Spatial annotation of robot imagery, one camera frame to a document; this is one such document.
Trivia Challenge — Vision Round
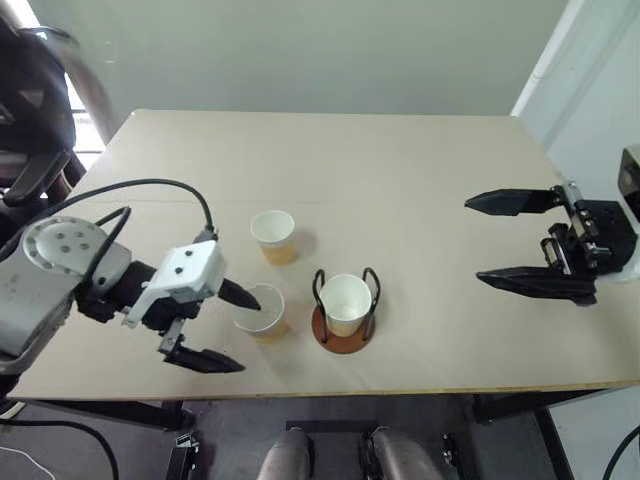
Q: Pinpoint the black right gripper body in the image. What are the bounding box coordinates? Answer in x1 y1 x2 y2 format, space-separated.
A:
539 183 634 276

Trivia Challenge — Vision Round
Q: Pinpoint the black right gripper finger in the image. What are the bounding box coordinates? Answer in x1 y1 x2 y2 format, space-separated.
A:
464 188 562 218
475 265 599 308

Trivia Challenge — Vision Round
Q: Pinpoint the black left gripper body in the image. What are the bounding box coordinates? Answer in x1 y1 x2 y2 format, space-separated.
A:
141 287 224 358

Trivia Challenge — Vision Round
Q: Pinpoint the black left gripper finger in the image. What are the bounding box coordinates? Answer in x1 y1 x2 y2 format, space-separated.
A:
163 343 247 374
219 278 262 313

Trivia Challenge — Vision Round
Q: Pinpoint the white and yellow paper cup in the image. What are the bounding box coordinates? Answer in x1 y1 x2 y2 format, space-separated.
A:
249 209 298 267
233 282 288 346
318 273 374 338

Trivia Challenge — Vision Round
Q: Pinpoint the black stand leg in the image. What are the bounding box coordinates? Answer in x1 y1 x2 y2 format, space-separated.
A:
165 430 202 480
438 430 477 480

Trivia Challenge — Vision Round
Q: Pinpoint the grey rounded metal shape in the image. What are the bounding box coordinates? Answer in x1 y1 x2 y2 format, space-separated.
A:
256 428 315 480
368 426 437 480

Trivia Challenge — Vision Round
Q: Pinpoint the silver metal pole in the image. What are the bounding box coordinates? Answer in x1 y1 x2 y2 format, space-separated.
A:
0 0 122 147

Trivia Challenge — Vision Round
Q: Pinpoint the black office chair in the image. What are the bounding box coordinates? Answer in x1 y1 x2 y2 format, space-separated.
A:
0 14 89 242

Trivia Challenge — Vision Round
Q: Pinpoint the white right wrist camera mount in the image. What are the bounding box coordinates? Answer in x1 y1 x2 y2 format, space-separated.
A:
609 143 640 285

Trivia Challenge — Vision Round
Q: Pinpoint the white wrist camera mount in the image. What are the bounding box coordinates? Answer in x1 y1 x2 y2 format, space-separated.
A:
609 143 640 285
123 239 225 330

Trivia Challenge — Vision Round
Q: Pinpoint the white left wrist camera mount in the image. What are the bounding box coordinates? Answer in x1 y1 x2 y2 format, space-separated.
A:
123 239 225 330

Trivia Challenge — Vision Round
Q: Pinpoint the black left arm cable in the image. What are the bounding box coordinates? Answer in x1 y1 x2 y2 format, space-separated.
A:
0 178 221 251

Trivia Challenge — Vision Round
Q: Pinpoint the black table frame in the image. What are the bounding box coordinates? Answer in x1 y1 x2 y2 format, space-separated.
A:
8 385 640 432

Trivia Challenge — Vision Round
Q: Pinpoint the black wire cup holder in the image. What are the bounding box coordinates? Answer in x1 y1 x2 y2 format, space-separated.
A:
310 267 383 355

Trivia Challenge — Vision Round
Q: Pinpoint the black floor cable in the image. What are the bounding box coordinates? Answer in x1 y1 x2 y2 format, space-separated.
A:
0 418 122 480
601 428 640 480

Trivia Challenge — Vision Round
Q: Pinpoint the white floor cable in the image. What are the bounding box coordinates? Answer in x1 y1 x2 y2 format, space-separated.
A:
0 438 57 480

